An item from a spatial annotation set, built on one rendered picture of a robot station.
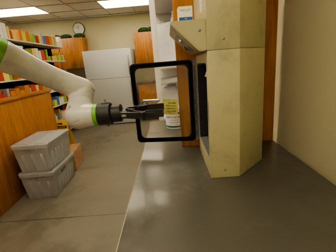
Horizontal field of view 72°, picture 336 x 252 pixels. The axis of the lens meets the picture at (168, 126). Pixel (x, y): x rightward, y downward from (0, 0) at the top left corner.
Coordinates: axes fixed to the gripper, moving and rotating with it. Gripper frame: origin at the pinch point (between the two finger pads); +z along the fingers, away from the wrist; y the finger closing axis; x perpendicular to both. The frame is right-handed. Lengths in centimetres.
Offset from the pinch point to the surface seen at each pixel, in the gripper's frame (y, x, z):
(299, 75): 7, -9, 61
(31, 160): 141, 72, -151
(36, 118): 212, 40, -177
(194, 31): -14.2, -27.8, 13.7
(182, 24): -14.2, -30.2, 9.7
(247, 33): -10.7, -26.0, 32.0
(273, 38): 23, -26, 56
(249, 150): -9.0, 17.4, 33.9
